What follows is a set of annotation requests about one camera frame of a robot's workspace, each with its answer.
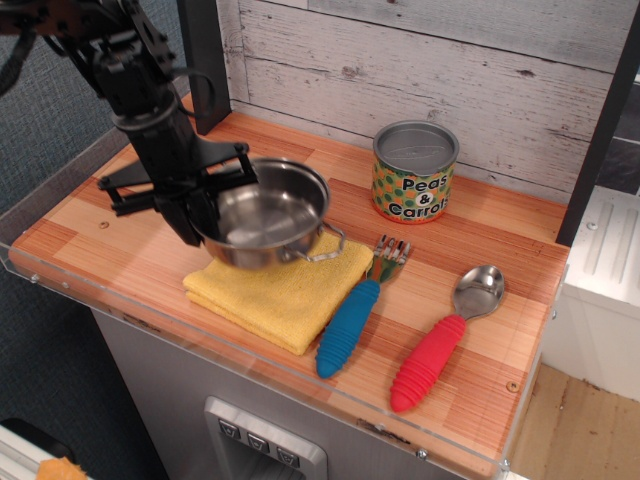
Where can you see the orange plush object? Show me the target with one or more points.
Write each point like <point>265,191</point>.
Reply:
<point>60,469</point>

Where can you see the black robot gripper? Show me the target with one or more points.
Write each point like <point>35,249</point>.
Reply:
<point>177,172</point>

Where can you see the clear acrylic table guard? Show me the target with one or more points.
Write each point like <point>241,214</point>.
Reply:
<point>514,150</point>

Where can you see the yellow folded rag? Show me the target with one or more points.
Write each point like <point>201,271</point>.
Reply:
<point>287,305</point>

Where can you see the red handled spoon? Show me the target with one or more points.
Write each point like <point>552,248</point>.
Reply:
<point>478,293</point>

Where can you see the blue handled fork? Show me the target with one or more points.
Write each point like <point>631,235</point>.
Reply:
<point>343,332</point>

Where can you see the peas and carrots can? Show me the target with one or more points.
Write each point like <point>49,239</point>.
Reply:
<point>413,171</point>

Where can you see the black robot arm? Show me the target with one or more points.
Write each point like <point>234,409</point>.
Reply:
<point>128,63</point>

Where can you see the grey toy fridge cabinet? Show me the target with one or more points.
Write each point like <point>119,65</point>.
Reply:
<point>208,421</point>

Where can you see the silver steel pan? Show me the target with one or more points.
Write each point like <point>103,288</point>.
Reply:
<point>276,220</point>

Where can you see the black dark right post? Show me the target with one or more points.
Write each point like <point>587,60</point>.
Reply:
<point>613,107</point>

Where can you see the black vertical post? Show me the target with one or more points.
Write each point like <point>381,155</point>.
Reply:
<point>204,52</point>

